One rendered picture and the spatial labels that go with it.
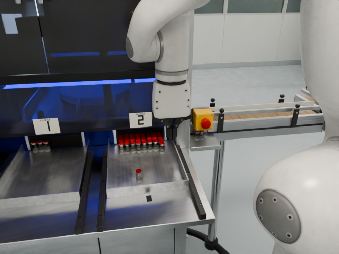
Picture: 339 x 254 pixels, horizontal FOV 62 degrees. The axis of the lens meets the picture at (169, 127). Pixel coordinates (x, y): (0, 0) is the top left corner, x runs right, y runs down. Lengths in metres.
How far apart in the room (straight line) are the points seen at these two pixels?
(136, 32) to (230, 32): 5.43
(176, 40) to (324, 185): 0.45
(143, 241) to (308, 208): 1.18
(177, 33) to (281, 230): 0.47
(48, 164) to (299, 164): 0.94
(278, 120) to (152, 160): 0.63
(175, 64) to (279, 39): 5.86
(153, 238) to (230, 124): 0.65
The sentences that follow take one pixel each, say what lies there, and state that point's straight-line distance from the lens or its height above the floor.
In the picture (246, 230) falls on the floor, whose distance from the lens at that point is 2.10.
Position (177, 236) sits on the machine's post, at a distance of 1.47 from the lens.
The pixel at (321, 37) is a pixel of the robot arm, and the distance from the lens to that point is 0.37.
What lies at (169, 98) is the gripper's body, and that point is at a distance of 0.72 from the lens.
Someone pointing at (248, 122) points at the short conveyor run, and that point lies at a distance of 1.33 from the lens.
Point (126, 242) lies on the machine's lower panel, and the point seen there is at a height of 0.39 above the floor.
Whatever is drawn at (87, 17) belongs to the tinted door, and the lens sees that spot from 1.00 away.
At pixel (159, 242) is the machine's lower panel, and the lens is 1.48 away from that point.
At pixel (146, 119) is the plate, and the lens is 1.07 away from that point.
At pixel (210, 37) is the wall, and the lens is 5.90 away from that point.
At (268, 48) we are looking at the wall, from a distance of 6.42.
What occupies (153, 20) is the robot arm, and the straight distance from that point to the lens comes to 0.59.
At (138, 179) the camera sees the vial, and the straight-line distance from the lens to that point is 0.95.
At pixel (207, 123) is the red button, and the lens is 1.09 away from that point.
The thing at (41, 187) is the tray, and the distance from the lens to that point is 1.03.
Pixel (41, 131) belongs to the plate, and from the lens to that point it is 1.12.
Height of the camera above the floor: 1.47
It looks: 26 degrees down
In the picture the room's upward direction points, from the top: straight up
